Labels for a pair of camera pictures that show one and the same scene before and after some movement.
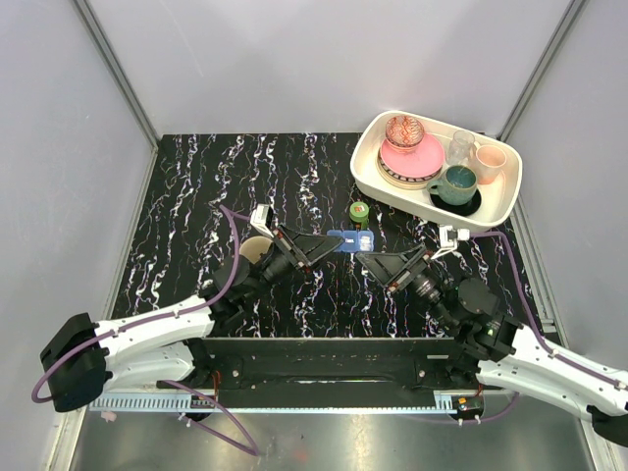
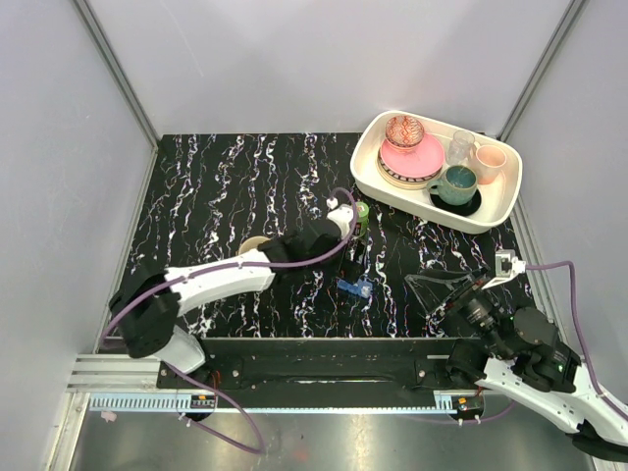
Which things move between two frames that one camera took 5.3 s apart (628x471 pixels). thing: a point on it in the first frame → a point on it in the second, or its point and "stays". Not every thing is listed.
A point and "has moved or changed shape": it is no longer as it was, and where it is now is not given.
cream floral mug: (253, 246) stays
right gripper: (386, 266) → (431, 291)
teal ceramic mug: (457, 187) stays
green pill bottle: (359, 213) stays
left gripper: (307, 248) → (353, 269)
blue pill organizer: (354, 239) has moved or changed shape
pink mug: (489, 159) stays
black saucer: (458, 210) stays
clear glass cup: (460, 148) stays
